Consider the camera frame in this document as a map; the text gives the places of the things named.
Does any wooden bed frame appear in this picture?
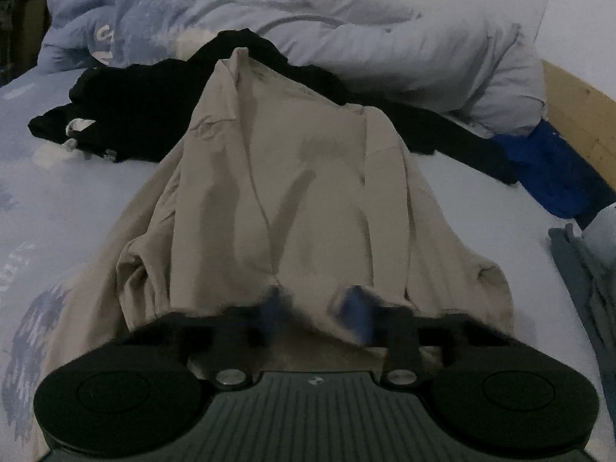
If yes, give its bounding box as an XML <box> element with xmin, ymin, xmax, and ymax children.
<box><xmin>541</xmin><ymin>58</ymin><xmax>616</xmax><ymax>193</ymax></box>

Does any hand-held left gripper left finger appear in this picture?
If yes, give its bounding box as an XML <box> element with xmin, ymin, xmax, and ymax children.
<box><xmin>126</xmin><ymin>286</ymin><xmax>293</xmax><ymax>392</ymax></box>

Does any dark bedside furniture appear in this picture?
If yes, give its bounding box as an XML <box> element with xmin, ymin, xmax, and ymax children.
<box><xmin>0</xmin><ymin>0</ymin><xmax>54</xmax><ymax>87</ymax></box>

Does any light blue printed duvet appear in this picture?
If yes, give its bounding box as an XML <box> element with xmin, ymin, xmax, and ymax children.
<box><xmin>37</xmin><ymin>0</ymin><xmax>549</xmax><ymax>138</ymax></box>

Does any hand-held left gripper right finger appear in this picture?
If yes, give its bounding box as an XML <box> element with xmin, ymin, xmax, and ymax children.
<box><xmin>331</xmin><ymin>286</ymin><xmax>512</xmax><ymax>388</ymax></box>

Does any blue cloth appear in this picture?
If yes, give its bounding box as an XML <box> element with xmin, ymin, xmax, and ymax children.
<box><xmin>491</xmin><ymin>119</ymin><xmax>607</xmax><ymax>219</ymax></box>

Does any grey cloth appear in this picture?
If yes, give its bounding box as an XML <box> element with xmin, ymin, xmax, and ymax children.
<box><xmin>549</xmin><ymin>226</ymin><xmax>616</xmax><ymax>386</ymax></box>

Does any white cloth bundle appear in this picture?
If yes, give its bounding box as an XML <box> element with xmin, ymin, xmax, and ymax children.
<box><xmin>580</xmin><ymin>202</ymin><xmax>616</xmax><ymax>280</ymax></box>

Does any black garment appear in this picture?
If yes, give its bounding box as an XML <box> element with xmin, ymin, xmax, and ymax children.
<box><xmin>27</xmin><ymin>29</ymin><xmax>521</xmax><ymax>186</ymax></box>

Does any beige garment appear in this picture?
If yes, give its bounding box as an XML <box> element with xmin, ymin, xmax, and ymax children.
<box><xmin>45</xmin><ymin>47</ymin><xmax>515</xmax><ymax>381</ymax></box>

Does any pale printed bed sheet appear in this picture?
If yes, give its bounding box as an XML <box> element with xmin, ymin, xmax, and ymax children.
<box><xmin>0</xmin><ymin>65</ymin><xmax>607</xmax><ymax>462</ymax></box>

